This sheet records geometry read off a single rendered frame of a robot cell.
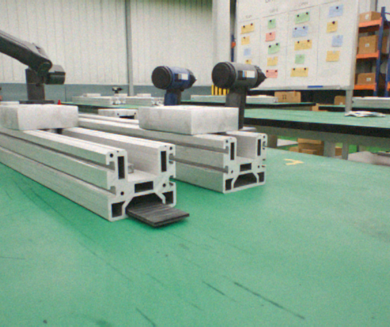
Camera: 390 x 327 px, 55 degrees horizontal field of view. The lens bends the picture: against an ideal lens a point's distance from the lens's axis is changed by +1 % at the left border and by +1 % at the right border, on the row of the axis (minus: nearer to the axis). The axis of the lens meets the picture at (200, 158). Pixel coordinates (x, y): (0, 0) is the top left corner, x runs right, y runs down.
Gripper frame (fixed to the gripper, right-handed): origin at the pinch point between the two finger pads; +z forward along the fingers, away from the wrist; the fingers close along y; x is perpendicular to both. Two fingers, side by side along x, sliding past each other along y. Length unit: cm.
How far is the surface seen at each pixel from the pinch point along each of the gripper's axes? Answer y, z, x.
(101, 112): 13.1, -5.3, -22.4
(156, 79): 11, -15, -57
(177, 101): 18, -9, -57
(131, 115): 20.6, -4.1, -28.1
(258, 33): 278, -71, 139
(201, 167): -5, 0, -93
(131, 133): -5, -4, -72
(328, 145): 327, 49, 79
